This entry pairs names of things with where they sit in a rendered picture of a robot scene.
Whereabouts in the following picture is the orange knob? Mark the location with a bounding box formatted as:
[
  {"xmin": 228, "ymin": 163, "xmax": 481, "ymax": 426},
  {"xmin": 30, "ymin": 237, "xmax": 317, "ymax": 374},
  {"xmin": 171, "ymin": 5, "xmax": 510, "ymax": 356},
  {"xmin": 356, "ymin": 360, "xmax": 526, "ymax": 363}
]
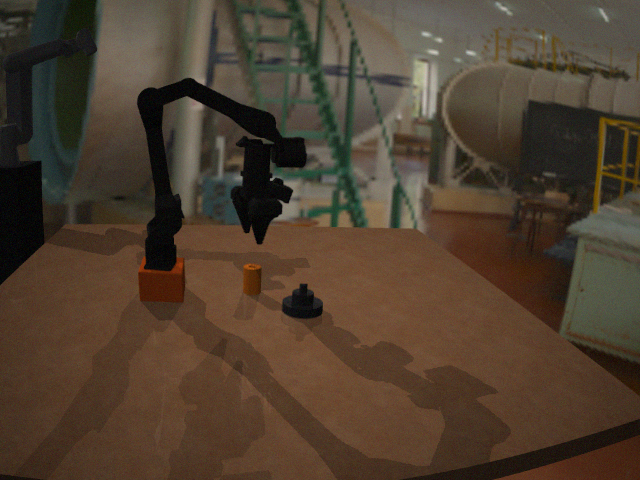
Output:
[{"xmin": 243, "ymin": 264, "xmax": 262, "ymax": 295}]

